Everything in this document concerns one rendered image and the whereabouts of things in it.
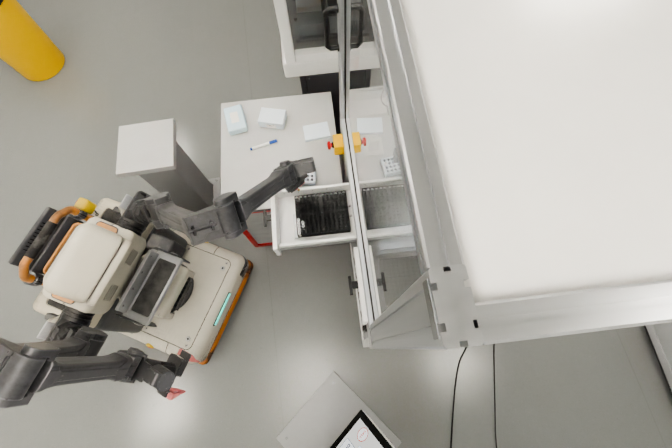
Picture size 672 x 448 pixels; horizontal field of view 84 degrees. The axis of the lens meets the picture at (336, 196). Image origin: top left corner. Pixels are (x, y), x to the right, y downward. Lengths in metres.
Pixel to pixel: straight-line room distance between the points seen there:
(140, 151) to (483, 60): 1.79
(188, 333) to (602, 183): 2.04
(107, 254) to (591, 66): 1.21
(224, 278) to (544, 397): 1.91
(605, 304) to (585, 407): 2.27
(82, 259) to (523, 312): 1.12
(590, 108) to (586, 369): 2.27
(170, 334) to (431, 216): 2.00
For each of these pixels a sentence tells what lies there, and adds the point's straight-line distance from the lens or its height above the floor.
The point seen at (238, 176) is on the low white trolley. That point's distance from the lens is 1.87.
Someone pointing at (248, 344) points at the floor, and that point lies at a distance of 2.45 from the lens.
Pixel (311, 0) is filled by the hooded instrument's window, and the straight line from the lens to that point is 1.78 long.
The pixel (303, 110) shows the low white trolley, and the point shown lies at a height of 0.76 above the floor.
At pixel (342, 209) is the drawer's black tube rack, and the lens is 1.58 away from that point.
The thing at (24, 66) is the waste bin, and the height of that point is 0.18.
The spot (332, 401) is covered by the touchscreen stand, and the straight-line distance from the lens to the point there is 2.37.
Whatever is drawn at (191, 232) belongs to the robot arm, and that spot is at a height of 1.50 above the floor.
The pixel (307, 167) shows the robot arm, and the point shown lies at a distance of 1.35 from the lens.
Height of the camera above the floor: 2.38
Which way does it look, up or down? 68 degrees down
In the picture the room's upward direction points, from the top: 4 degrees counter-clockwise
